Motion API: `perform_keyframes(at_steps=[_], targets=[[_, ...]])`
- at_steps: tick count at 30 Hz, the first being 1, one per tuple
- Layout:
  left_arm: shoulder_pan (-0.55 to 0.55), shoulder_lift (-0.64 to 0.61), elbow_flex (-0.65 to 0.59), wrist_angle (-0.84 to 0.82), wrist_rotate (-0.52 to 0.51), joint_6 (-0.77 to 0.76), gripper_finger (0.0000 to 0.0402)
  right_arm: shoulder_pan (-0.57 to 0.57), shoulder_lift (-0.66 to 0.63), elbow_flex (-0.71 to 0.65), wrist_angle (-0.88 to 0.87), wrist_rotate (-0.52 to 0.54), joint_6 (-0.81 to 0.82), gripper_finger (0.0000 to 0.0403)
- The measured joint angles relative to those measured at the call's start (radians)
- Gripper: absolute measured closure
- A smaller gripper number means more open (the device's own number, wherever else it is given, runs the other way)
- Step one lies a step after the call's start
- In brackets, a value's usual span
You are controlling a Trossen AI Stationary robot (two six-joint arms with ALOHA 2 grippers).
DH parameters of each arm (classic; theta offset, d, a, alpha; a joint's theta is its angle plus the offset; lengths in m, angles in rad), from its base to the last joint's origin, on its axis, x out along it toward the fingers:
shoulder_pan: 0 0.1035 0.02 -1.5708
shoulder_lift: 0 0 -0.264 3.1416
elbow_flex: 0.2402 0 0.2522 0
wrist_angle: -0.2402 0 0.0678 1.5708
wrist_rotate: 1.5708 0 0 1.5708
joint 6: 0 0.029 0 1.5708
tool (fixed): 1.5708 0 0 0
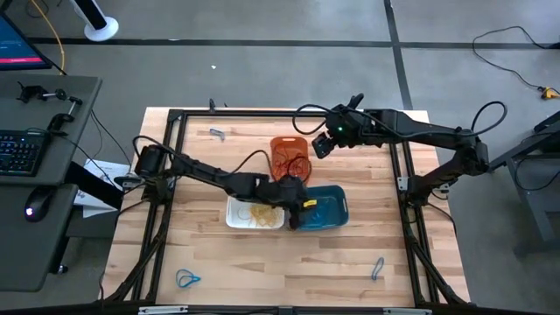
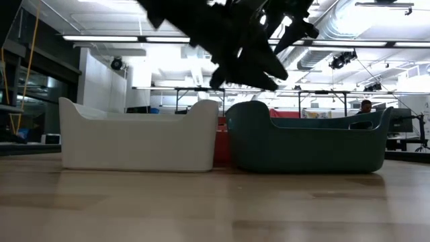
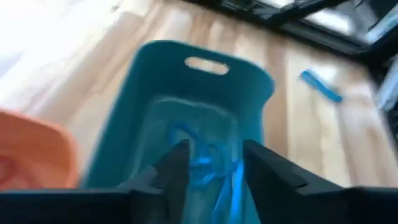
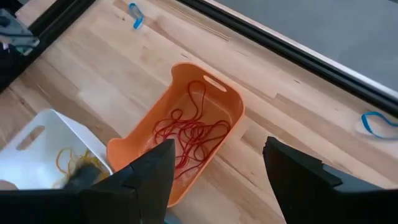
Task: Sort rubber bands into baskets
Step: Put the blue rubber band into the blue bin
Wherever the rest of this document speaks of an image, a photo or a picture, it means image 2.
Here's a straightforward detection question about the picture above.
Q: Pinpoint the teal plastic basket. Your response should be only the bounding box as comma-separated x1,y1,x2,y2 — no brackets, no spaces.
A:
224,99,394,175

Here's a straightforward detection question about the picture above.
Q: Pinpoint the white plastic basket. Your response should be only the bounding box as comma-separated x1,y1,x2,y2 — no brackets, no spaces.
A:
58,97,220,173

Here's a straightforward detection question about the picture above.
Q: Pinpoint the red cloth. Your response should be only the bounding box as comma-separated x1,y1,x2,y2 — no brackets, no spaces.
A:
267,108,302,118

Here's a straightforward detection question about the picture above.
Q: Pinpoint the silver ventilation duct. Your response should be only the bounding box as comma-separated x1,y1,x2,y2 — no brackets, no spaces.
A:
295,0,360,71

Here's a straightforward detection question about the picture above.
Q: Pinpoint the black desk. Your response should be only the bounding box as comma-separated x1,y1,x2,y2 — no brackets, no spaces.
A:
385,132,430,152

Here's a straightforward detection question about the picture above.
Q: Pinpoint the yellow cable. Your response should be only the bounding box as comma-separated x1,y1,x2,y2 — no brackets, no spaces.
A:
1,3,40,135

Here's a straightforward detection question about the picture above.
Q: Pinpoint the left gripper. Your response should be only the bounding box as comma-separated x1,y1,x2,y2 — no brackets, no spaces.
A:
181,0,290,92

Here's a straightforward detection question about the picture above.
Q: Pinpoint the yellow patterned board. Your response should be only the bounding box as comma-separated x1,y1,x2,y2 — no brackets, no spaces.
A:
301,109,333,120

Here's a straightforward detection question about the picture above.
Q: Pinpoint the round black ceiling camera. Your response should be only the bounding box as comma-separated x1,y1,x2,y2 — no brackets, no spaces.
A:
110,56,124,71

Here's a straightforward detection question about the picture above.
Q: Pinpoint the ceiling track rail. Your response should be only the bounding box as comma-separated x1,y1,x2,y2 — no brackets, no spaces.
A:
354,1,416,17

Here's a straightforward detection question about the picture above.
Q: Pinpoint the orange plastic basket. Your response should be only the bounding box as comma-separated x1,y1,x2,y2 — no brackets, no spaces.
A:
212,116,233,167

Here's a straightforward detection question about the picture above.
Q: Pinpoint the black computer monitor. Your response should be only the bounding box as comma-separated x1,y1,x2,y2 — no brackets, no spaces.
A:
391,107,414,134

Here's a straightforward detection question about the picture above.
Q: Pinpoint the person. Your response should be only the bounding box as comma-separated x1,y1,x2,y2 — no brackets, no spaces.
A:
349,99,374,130

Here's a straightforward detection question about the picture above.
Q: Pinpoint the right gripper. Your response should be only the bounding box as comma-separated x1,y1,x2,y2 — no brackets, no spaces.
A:
260,0,320,55

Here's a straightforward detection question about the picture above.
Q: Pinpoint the black metal workstation frame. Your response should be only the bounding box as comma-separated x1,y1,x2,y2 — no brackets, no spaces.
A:
174,86,226,115
297,89,349,117

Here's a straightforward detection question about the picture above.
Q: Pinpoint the black ceiling spotlight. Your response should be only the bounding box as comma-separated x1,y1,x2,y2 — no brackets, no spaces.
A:
328,49,359,71
363,81,384,93

